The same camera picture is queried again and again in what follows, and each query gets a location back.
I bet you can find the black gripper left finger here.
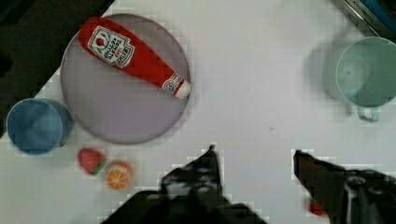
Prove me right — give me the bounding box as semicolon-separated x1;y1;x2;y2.
161;144;223;203

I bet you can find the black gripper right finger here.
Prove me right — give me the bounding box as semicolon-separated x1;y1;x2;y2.
293;150;396;224

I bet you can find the small red toy fruit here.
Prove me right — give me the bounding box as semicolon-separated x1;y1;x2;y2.
308;202;326;217

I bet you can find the toy orange slice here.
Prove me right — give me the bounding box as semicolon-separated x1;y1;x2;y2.
106;161;133;190

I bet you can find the toy strawberry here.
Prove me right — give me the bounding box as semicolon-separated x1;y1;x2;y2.
78;147;106;175

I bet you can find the grey round plate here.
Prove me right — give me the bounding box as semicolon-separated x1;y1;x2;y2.
61;14;192;145

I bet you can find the mint green mug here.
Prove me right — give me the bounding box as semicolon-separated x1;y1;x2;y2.
325;36;395;122

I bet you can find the blue cup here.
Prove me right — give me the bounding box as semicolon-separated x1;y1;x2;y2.
6;98;75;155

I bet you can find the red plush ketchup bottle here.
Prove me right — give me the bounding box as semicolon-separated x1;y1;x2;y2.
78;17;191;99

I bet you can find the black toaster oven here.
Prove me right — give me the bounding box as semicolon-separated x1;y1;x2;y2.
336;0;396;40

